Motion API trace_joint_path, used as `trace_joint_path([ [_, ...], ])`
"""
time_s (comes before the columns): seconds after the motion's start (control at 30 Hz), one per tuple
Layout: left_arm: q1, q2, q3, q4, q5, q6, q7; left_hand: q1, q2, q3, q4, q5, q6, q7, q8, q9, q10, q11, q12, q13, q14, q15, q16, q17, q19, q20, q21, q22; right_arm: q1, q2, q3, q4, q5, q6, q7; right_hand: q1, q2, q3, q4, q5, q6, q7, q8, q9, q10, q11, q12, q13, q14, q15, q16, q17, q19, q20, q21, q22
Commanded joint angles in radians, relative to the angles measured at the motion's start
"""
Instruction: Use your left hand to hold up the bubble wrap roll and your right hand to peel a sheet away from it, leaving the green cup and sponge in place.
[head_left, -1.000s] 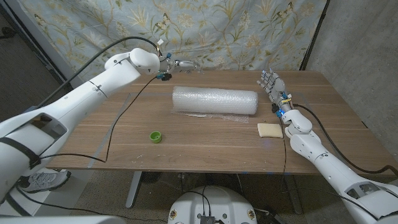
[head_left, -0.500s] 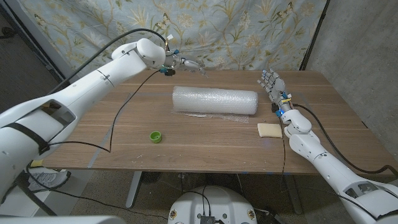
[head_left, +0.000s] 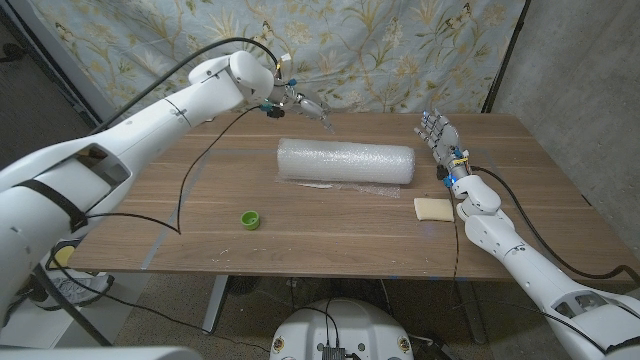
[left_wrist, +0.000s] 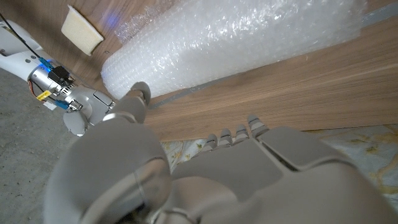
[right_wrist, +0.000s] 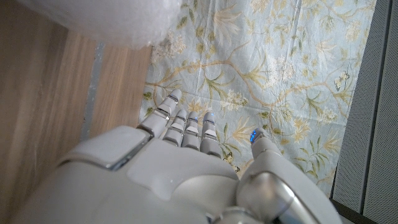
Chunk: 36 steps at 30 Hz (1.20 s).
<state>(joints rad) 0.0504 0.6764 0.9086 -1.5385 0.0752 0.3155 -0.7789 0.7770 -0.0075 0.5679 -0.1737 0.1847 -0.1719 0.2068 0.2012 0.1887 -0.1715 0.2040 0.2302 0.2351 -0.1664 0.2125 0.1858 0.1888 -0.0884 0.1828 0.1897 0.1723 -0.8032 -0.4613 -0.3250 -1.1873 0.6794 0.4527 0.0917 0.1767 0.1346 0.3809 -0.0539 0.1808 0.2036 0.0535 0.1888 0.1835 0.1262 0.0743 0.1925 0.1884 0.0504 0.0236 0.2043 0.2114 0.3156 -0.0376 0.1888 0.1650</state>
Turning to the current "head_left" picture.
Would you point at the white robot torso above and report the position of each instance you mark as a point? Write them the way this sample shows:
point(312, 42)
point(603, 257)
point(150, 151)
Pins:
point(345, 330)

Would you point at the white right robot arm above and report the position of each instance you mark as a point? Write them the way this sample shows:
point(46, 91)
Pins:
point(525, 265)

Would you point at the grey table leg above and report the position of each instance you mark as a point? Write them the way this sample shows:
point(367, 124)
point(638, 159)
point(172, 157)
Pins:
point(472, 315)

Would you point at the bubble wrap roll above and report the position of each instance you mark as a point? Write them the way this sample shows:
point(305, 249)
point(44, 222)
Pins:
point(345, 161)

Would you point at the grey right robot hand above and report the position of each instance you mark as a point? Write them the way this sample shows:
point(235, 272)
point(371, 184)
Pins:
point(446, 142)

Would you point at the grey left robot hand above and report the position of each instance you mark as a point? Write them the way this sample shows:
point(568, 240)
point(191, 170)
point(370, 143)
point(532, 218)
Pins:
point(305, 106)

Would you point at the grey sneaker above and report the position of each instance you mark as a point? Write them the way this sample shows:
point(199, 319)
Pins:
point(75, 290)

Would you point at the pale yellow sponge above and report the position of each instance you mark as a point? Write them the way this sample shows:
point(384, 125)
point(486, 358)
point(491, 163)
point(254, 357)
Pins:
point(434, 209)

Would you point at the white box with yellow pad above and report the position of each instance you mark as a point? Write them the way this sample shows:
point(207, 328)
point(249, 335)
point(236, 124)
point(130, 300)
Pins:
point(64, 255)

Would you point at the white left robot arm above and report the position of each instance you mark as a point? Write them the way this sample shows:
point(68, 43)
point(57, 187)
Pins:
point(150, 125)

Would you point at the black backdrop stand pole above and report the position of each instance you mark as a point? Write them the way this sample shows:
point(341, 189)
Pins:
point(505, 55)

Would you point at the small green cup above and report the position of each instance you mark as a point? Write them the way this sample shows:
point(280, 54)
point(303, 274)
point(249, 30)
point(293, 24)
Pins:
point(250, 220)

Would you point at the floral blue backdrop cloth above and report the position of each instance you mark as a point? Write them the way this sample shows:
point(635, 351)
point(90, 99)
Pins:
point(150, 30)

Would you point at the white table leg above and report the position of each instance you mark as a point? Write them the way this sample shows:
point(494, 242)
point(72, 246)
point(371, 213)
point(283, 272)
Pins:
point(215, 305)

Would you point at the grey slanted frame post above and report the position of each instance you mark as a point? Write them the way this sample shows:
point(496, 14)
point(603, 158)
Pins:
point(60, 60)

